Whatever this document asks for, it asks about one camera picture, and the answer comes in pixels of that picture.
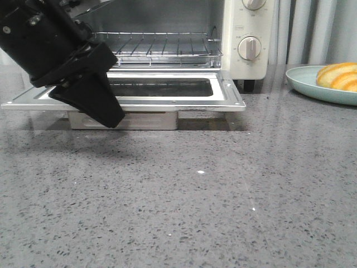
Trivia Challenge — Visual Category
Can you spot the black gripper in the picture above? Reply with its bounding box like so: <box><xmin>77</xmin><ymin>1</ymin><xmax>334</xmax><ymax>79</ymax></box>
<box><xmin>1</xmin><ymin>1</ymin><xmax>125</xmax><ymax>128</ymax></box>

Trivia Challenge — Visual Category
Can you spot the glass oven door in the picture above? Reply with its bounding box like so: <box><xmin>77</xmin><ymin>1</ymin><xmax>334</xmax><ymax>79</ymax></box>
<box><xmin>1</xmin><ymin>69</ymin><xmax>247</xmax><ymax>131</ymax></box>

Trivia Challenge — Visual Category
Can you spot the striped croissant bread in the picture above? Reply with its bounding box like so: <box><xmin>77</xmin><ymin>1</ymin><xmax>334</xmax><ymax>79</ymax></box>
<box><xmin>316</xmin><ymin>62</ymin><xmax>356</xmax><ymax>92</ymax></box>

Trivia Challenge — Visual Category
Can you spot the white Toshiba toaster oven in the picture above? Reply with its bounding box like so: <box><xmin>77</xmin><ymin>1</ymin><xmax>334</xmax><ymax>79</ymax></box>
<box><xmin>70</xmin><ymin>1</ymin><xmax>274</xmax><ymax>92</ymax></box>

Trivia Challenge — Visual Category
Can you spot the lower oven control knob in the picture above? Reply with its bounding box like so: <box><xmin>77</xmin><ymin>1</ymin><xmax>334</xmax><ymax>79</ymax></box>
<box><xmin>238</xmin><ymin>36</ymin><xmax>262</xmax><ymax>61</ymax></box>

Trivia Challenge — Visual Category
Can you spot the oven control knob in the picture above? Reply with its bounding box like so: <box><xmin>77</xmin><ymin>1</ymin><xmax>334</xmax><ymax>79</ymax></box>
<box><xmin>238</xmin><ymin>36</ymin><xmax>262</xmax><ymax>61</ymax></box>
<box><xmin>242</xmin><ymin>0</ymin><xmax>266</xmax><ymax>11</ymax></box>

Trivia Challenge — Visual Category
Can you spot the upper oven control knob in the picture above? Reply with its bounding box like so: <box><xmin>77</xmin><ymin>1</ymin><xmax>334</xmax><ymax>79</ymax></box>
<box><xmin>242</xmin><ymin>0</ymin><xmax>266</xmax><ymax>11</ymax></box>

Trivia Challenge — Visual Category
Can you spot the light green plate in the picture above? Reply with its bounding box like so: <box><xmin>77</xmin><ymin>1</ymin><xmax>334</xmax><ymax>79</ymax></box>
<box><xmin>286</xmin><ymin>65</ymin><xmax>356</xmax><ymax>106</ymax></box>

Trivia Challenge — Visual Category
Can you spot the wire oven rack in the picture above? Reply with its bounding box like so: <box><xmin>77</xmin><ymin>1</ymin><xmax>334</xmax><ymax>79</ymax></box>
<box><xmin>92</xmin><ymin>32</ymin><xmax>223</xmax><ymax>69</ymax></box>

